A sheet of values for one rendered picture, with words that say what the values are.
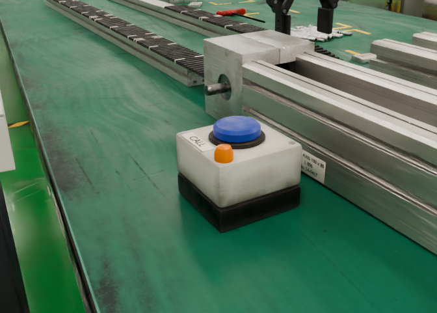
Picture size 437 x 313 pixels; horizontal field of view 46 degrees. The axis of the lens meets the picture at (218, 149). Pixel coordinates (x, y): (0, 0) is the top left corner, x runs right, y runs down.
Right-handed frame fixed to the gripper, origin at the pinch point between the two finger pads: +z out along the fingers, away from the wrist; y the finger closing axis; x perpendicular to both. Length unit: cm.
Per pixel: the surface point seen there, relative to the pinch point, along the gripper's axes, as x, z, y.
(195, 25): -36.1, 5.1, 1.3
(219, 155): 34.9, -0.3, 35.6
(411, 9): -164, 40, -218
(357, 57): 3.0, 5.5, -9.4
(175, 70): -5.9, 5.1, 20.4
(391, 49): 22.9, -1.9, 5.0
